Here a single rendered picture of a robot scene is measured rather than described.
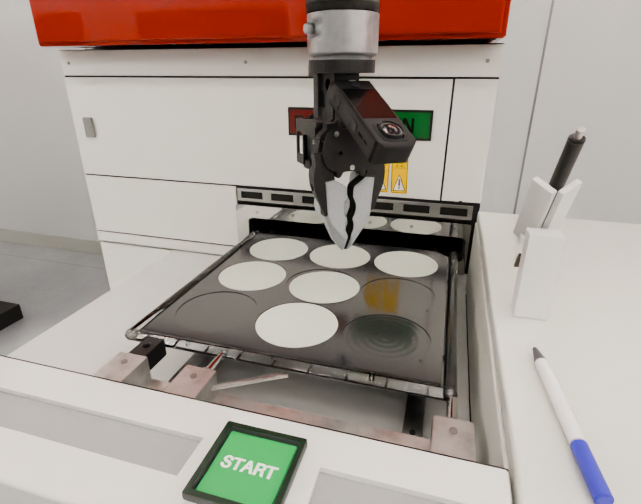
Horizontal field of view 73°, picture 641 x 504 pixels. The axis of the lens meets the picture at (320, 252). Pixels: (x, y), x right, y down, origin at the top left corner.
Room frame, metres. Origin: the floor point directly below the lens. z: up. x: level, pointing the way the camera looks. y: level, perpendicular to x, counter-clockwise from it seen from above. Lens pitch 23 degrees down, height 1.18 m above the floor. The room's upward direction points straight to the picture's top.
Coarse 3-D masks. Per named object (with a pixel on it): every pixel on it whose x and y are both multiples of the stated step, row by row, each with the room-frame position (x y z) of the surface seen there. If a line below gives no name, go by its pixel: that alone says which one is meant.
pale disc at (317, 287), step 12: (300, 276) 0.58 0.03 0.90; (312, 276) 0.58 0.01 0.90; (324, 276) 0.58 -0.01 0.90; (336, 276) 0.58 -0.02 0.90; (348, 276) 0.58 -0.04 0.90; (300, 288) 0.54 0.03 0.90; (312, 288) 0.54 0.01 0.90; (324, 288) 0.54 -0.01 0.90; (336, 288) 0.54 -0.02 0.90; (348, 288) 0.54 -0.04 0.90; (312, 300) 0.50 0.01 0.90; (324, 300) 0.50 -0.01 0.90; (336, 300) 0.50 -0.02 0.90
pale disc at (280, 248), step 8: (264, 240) 0.72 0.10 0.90; (272, 240) 0.72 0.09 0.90; (280, 240) 0.72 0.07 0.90; (288, 240) 0.72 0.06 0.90; (296, 240) 0.72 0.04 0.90; (256, 248) 0.69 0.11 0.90; (264, 248) 0.69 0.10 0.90; (272, 248) 0.69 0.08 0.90; (280, 248) 0.69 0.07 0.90; (288, 248) 0.69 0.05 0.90; (296, 248) 0.69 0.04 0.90; (304, 248) 0.69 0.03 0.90; (256, 256) 0.65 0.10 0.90; (264, 256) 0.65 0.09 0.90; (272, 256) 0.65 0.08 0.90; (280, 256) 0.65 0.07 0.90; (288, 256) 0.65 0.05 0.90; (296, 256) 0.65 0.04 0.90
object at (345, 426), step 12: (156, 384) 0.36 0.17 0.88; (168, 384) 0.36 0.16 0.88; (216, 396) 0.34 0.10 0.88; (228, 396) 0.34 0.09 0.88; (240, 408) 0.33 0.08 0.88; (252, 408) 0.33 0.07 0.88; (264, 408) 0.33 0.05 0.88; (276, 408) 0.33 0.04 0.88; (288, 408) 0.33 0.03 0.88; (300, 420) 0.31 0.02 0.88; (312, 420) 0.31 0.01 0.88; (324, 420) 0.31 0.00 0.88; (336, 420) 0.31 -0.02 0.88; (348, 432) 0.30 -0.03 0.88; (360, 432) 0.30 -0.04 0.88; (372, 432) 0.30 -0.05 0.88; (384, 432) 0.30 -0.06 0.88; (396, 432) 0.30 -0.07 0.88; (408, 444) 0.28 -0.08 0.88; (420, 444) 0.28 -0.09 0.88
